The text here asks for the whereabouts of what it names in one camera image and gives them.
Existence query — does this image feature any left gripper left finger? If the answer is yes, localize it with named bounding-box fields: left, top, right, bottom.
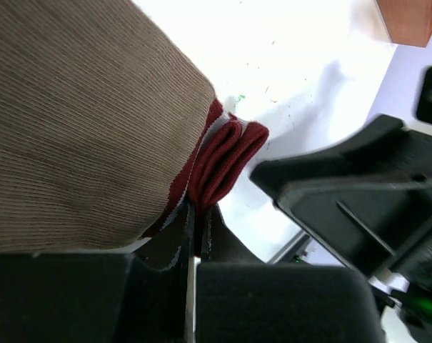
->
left=0, top=203, right=195, bottom=342

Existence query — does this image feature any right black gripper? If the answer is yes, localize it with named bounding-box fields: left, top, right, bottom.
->
left=251, top=67, right=432, bottom=342

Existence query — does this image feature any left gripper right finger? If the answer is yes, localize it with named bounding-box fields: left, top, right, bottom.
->
left=196, top=207, right=386, bottom=342

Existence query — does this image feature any tan sock with red cuff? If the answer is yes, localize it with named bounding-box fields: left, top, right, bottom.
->
left=0, top=1, right=268, bottom=254

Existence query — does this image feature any orange compartment organizer box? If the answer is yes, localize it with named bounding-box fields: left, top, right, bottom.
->
left=376, top=0, right=432, bottom=48

